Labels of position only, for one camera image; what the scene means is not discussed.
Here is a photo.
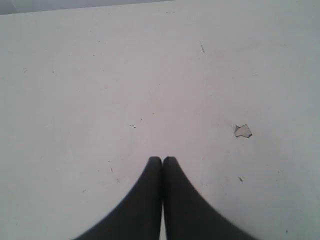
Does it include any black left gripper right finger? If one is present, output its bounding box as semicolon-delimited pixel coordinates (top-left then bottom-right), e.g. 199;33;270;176
162;156;254;240

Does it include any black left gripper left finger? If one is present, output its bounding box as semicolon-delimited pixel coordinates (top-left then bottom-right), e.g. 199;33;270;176
77;156;163;240

